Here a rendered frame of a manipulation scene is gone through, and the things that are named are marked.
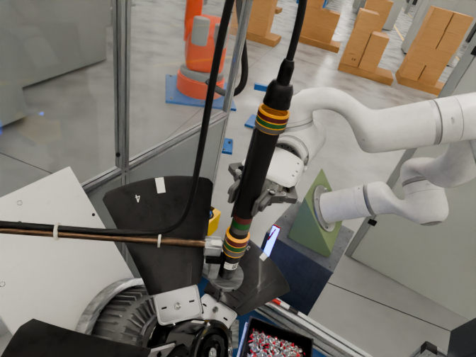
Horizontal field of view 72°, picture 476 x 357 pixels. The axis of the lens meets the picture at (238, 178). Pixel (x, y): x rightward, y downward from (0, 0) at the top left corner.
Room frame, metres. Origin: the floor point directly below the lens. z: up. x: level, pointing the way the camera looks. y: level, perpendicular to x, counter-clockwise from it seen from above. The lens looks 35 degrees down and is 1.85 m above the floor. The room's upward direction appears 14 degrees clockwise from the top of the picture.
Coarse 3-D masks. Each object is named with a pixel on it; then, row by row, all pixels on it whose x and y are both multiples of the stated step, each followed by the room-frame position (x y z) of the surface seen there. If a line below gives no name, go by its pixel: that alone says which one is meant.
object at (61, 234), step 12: (0, 228) 0.32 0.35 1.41; (12, 228) 0.33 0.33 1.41; (24, 228) 0.33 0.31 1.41; (108, 240) 0.36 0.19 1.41; (120, 240) 0.36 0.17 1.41; (132, 240) 0.37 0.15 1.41; (144, 240) 0.37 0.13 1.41; (156, 240) 0.38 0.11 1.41; (168, 240) 0.39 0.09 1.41; (180, 240) 0.39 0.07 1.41; (192, 240) 0.40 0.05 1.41; (204, 240) 0.41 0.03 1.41
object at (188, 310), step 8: (184, 288) 0.40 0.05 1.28; (192, 288) 0.40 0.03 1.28; (160, 296) 0.38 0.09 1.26; (168, 296) 0.38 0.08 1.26; (176, 296) 0.38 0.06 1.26; (184, 296) 0.39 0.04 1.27; (192, 296) 0.39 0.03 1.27; (160, 304) 0.37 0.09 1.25; (168, 304) 0.37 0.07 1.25; (184, 304) 0.38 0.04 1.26; (192, 304) 0.38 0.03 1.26; (200, 304) 0.38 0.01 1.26; (160, 312) 0.36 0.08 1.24; (168, 312) 0.36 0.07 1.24; (176, 312) 0.36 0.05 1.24; (184, 312) 0.36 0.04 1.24; (192, 312) 0.37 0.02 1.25; (200, 312) 0.37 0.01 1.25; (160, 320) 0.35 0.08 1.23; (168, 320) 0.35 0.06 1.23; (176, 320) 0.35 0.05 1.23
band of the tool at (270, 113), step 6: (264, 108) 0.43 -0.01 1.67; (270, 108) 0.44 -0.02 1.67; (264, 114) 0.40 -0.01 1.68; (270, 114) 0.40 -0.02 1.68; (276, 114) 0.44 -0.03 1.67; (282, 114) 0.43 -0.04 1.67; (288, 114) 0.41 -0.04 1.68; (264, 120) 0.40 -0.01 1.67; (264, 126) 0.40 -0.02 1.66; (264, 132) 0.40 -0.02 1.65
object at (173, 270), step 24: (120, 192) 0.48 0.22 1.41; (144, 192) 0.50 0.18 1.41; (168, 192) 0.52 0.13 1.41; (120, 216) 0.45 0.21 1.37; (144, 216) 0.47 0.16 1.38; (168, 216) 0.48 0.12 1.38; (192, 216) 0.50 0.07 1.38; (144, 264) 0.41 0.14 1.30; (168, 264) 0.42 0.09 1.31; (192, 264) 0.43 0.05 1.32; (168, 288) 0.39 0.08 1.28
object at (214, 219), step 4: (212, 212) 0.86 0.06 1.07; (216, 212) 0.86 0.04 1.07; (220, 212) 0.87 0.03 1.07; (212, 216) 0.84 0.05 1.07; (216, 216) 0.85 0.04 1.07; (212, 220) 0.83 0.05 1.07; (216, 220) 0.85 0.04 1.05; (212, 224) 0.83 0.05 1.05; (216, 224) 0.86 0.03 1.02; (208, 228) 0.81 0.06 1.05; (212, 228) 0.84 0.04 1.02; (216, 228) 0.87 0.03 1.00; (208, 232) 0.81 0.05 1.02; (212, 232) 0.85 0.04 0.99
